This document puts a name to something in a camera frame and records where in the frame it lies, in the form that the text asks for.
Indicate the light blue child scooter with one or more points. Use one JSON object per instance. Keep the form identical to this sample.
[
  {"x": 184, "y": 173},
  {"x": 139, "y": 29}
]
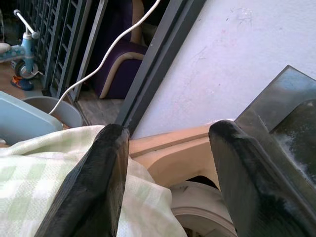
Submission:
[{"x": 21, "y": 51}]

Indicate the grey round bucket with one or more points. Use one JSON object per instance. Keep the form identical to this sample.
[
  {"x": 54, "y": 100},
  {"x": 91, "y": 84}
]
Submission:
[{"x": 67, "y": 111}]

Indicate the green white checked cloth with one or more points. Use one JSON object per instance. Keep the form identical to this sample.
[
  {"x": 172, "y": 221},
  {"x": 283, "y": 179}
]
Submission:
[{"x": 32, "y": 177}]

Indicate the dark metal grille gate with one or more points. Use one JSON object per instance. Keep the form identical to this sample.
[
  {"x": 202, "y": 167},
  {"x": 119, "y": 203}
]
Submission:
[{"x": 59, "y": 42}]

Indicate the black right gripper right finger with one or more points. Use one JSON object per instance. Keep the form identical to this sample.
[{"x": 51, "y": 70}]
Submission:
[{"x": 237, "y": 177}]

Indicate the purple beige armchair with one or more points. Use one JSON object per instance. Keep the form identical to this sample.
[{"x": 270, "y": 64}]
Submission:
[{"x": 121, "y": 64}]

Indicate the light blue plastic lid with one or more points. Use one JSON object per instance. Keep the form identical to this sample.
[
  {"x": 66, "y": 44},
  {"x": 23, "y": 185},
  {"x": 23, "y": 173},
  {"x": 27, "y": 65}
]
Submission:
[{"x": 23, "y": 118}]

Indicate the beige top-load washing machine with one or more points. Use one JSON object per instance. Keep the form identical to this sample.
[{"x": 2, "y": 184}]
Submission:
[{"x": 177, "y": 158}]

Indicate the small orange blue shoe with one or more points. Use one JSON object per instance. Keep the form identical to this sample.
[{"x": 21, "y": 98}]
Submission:
[{"x": 21, "y": 82}]

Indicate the dark door frame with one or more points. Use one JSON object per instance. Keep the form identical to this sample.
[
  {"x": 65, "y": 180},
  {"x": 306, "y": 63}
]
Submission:
[{"x": 158, "y": 61}]

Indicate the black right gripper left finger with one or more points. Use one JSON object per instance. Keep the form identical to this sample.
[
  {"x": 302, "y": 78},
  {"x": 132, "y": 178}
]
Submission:
[{"x": 93, "y": 177}]

